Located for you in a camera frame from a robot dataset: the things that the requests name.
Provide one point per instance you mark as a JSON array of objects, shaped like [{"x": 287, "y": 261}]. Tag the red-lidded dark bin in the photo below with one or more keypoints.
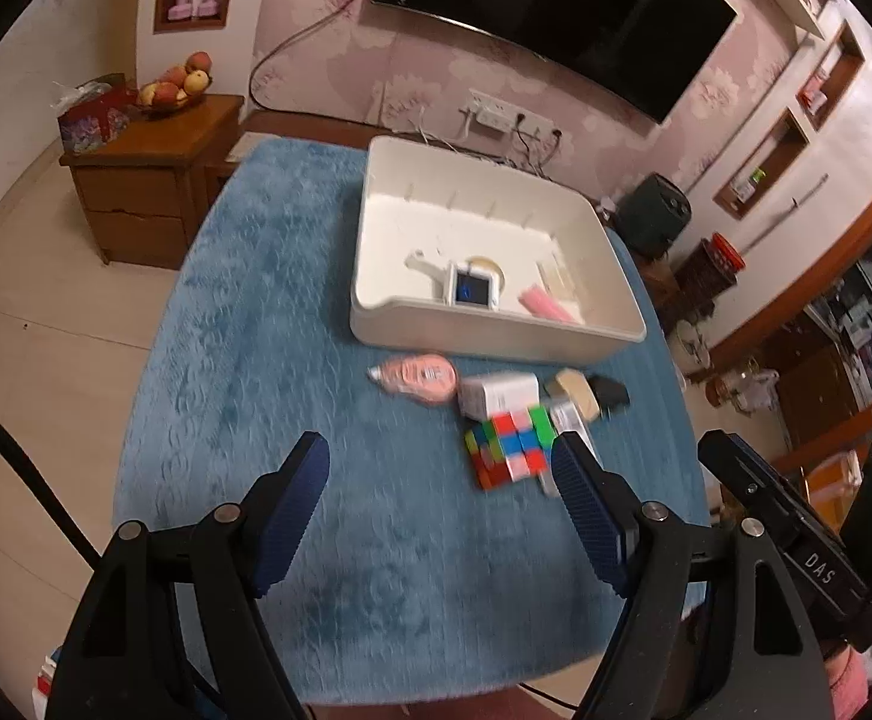
[{"x": 702, "y": 277}]

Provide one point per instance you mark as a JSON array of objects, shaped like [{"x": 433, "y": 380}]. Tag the beige plastic case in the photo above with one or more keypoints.
[{"x": 574, "y": 390}]

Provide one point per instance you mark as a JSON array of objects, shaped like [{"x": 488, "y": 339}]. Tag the blue fleece blanket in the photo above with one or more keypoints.
[{"x": 256, "y": 352}]

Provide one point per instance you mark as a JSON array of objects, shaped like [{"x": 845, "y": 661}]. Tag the white digital camera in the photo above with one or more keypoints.
[{"x": 473, "y": 289}]

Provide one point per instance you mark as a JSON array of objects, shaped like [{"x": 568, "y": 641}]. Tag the red lidded container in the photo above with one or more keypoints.
[{"x": 728, "y": 251}]

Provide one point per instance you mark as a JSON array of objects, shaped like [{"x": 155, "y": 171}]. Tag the small clear plastic bag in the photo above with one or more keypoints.
[{"x": 558, "y": 279}]

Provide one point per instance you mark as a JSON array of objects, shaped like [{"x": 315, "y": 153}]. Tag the flat white pad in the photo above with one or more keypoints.
[{"x": 247, "y": 148}]

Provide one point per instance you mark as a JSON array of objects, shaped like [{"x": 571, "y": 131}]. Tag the person's right forearm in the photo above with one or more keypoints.
[{"x": 848, "y": 686}]

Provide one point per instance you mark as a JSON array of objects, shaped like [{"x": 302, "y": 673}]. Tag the black air fryer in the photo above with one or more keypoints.
[{"x": 653, "y": 214}]

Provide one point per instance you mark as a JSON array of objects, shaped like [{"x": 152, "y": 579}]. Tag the white plastic storage bin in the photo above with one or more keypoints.
[{"x": 421, "y": 330}]

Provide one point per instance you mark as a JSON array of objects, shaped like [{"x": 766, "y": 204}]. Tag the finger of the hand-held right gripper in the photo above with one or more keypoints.
[{"x": 751, "y": 480}]

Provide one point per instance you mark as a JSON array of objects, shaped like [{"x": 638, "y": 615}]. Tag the black wall television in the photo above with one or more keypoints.
[{"x": 571, "y": 7}]

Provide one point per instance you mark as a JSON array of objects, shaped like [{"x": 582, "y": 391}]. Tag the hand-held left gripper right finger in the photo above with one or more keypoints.
[{"x": 592, "y": 521}]

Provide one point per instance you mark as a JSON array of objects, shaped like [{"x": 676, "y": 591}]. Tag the pink correction tape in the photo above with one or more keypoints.
[{"x": 421, "y": 379}]

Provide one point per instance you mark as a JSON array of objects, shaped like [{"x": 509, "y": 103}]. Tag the small white box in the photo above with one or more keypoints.
[{"x": 499, "y": 394}]

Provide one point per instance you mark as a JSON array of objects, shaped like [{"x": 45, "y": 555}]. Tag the colourful puzzle cube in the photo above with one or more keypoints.
[{"x": 511, "y": 450}]

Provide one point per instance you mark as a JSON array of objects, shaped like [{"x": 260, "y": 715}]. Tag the long sheathed sword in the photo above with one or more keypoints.
[{"x": 788, "y": 210}]

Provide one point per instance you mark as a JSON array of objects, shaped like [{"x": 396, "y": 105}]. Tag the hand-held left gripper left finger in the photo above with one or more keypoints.
[{"x": 293, "y": 521}]

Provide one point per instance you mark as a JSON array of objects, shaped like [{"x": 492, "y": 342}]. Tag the bowl of fruit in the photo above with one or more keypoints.
[{"x": 173, "y": 86}]

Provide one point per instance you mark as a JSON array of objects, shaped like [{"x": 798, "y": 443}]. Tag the black plug charger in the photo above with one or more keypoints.
[{"x": 610, "y": 394}]

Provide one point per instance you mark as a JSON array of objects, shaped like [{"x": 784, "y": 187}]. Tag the wooden side cabinet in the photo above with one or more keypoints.
[{"x": 143, "y": 195}]

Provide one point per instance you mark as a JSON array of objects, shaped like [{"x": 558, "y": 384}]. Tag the white wall power strip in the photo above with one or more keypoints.
[{"x": 503, "y": 116}]

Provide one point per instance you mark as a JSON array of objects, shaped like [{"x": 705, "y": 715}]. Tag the red gift box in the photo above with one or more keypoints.
[{"x": 94, "y": 120}]

